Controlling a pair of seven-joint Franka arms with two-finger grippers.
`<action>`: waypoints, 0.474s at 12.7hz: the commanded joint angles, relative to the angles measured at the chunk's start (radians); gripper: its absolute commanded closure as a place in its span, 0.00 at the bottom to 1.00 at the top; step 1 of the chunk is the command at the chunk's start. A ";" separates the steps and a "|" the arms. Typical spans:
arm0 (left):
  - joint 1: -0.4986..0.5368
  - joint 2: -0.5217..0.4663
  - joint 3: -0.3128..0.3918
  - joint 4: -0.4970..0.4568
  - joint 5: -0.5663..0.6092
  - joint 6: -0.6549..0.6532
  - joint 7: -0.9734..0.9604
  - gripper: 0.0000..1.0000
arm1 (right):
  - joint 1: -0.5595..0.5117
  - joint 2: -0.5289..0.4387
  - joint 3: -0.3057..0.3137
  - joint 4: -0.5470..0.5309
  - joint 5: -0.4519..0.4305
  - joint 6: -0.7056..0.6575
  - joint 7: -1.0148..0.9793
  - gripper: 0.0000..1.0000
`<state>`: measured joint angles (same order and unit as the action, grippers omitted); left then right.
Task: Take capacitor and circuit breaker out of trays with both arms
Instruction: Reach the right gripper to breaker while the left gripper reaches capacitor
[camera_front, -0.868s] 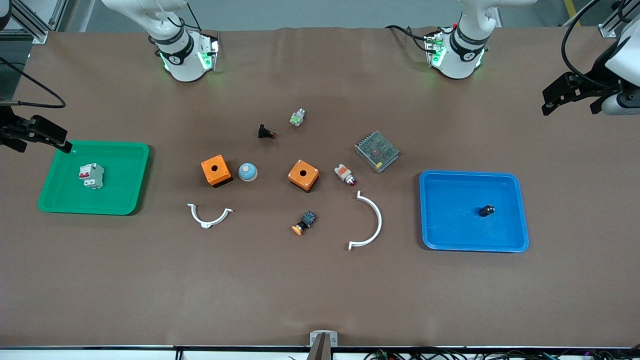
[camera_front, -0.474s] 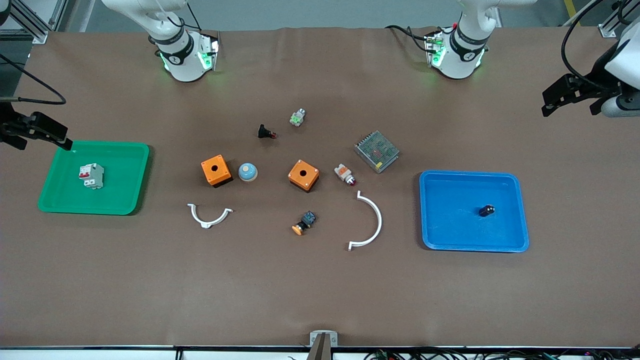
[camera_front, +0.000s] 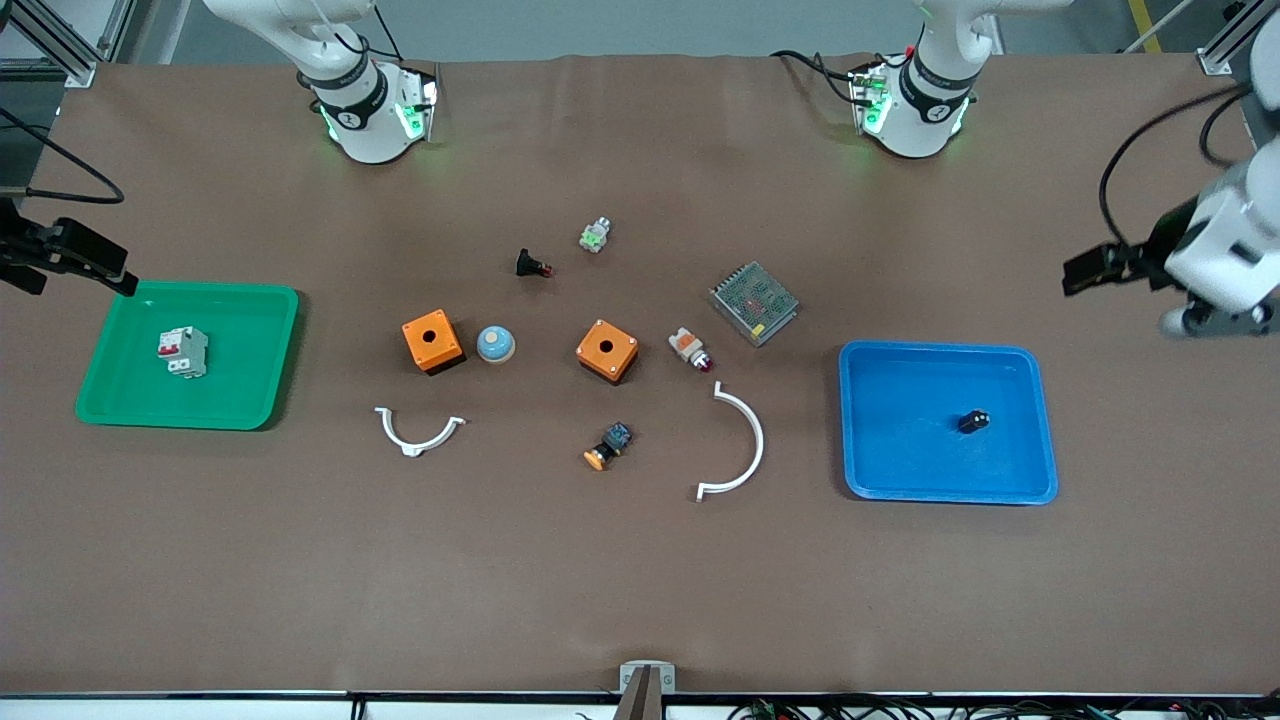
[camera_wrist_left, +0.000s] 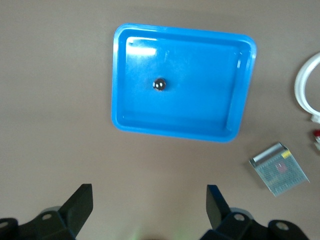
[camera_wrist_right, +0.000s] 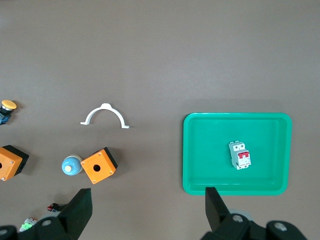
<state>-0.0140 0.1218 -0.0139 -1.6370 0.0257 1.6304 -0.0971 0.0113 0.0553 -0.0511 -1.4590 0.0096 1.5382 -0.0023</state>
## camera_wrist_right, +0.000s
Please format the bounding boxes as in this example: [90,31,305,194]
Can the blue dome buzzer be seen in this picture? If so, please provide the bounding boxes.
[61,154,83,177]

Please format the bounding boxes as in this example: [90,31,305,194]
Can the green white switch module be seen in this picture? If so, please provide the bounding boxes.
[19,217,38,233]

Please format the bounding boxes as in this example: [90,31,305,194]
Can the small black red indicator light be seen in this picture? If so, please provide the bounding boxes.
[46,202,67,213]

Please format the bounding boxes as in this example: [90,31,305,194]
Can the orange push-button enclosure box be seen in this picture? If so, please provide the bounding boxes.
[80,146,119,185]
[0,144,30,182]

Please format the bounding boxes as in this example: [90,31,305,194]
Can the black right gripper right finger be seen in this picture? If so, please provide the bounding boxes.
[201,186,309,240]

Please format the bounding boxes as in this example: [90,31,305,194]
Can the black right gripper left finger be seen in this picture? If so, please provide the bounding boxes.
[0,188,94,240]

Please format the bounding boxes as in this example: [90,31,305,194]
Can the white half-round pipe clamp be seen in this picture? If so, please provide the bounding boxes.
[80,102,131,130]

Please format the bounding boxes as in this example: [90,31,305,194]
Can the green plastic tray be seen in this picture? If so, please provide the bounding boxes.
[182,112,293,197]

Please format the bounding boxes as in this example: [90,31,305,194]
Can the brown table mat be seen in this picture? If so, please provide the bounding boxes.
[0,0,320,240]

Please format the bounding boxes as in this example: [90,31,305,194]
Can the white circuit breaker red switches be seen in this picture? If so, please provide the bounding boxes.
[228,141,252,171]

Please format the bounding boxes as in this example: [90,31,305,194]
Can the yellow mushroom push button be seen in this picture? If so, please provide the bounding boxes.
[0,99,18,126]

